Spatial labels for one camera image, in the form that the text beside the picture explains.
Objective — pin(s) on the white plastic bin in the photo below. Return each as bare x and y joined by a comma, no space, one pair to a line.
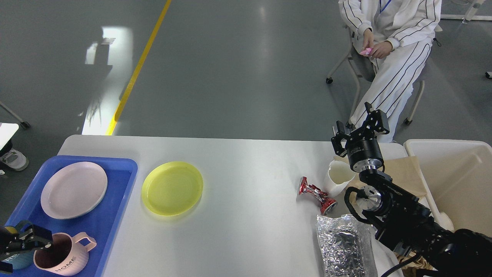
458,176

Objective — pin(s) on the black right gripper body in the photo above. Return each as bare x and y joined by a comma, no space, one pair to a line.
364,153

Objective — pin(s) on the standing person in dark clothes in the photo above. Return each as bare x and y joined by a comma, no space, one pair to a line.
12,158

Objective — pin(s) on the yellow plastic plate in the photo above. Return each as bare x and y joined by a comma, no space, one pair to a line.
172,188

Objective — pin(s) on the pink plate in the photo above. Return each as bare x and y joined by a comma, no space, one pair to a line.
74,190

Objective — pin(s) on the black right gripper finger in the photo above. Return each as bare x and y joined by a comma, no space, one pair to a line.
340,134
375,124

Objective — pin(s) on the pink HOME mug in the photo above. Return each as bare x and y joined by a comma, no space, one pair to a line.
67,255

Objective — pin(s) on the seated person in white tracksuit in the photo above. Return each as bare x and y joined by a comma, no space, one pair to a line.
400,35

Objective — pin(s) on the blue plastic tray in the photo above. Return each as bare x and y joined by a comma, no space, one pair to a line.
101,223

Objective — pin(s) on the white paper cup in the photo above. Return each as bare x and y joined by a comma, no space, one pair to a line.
337,177

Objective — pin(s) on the blue HOME mug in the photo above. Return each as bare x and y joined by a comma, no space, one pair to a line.
25,259

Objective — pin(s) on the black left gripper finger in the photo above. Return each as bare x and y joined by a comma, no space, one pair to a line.
6,268
26,237

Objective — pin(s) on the brown paper bag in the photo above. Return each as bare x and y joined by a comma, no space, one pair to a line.
405,173

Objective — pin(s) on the crushed red soda can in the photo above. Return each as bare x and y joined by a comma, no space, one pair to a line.
327,203

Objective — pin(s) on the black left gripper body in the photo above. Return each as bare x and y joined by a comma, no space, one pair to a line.
4,242

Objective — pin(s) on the grey rolling chair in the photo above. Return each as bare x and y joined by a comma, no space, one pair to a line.
361,68

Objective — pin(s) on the small pink object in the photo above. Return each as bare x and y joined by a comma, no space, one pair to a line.
366,52

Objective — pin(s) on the white side table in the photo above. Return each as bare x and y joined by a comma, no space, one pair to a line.
7,130

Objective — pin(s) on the crumpled silver foil bag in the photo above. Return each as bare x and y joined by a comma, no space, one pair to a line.
345,245

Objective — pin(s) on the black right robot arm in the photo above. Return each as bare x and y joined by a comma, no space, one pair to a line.
402,223

